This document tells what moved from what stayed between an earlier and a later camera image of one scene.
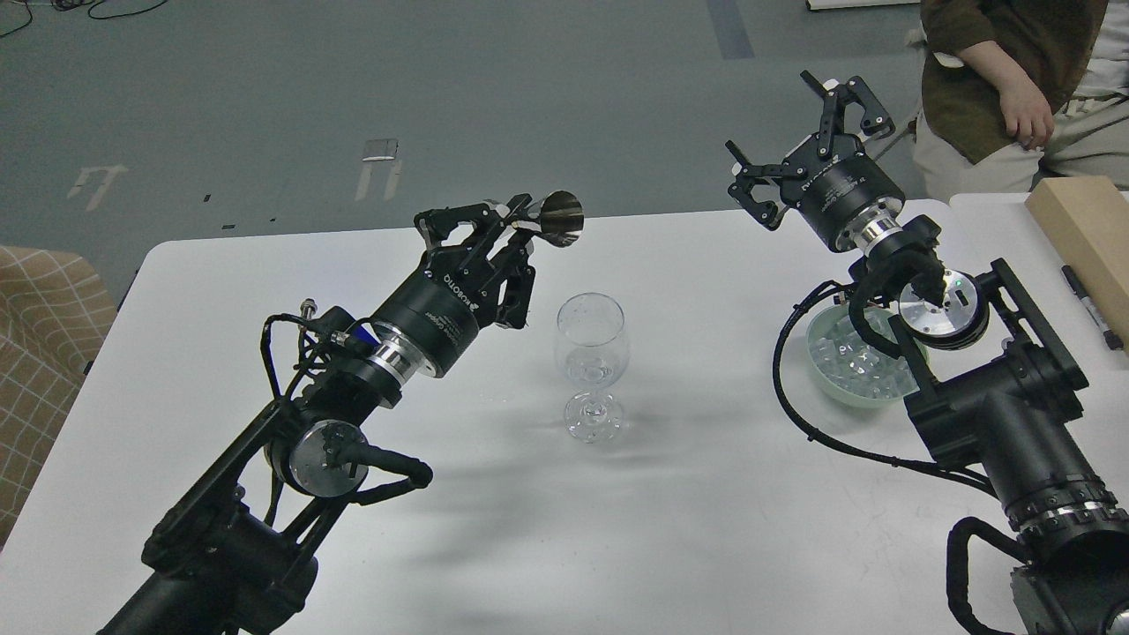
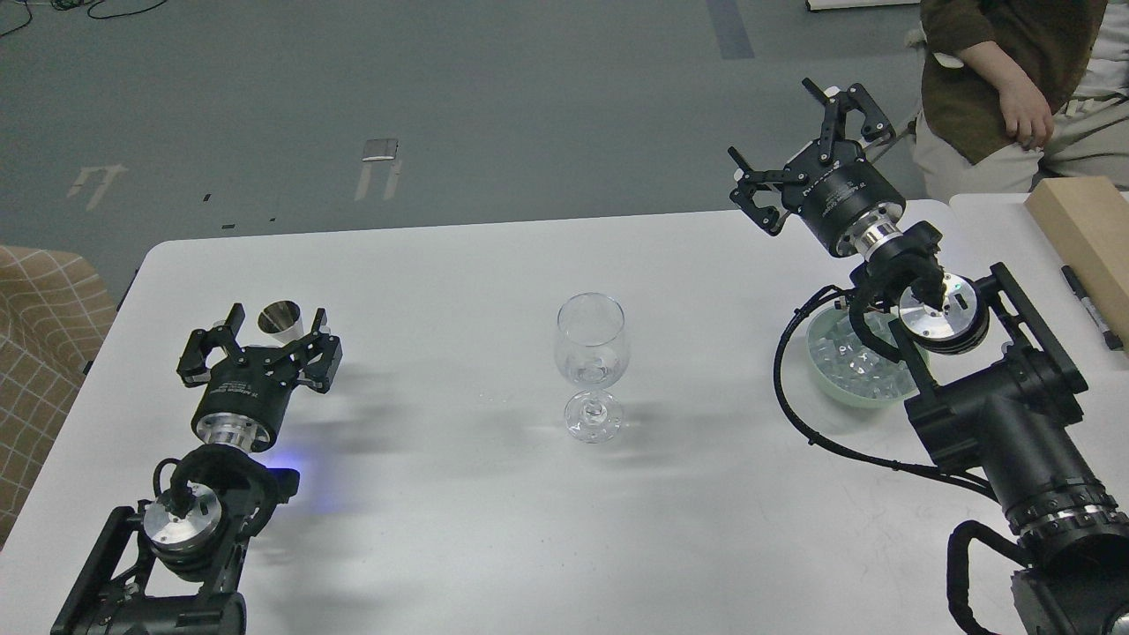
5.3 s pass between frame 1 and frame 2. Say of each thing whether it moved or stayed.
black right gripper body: stayed
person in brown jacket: stayed
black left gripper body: moved
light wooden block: stayed
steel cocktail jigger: moved
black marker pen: stayed
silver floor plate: stayed
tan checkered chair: stayed
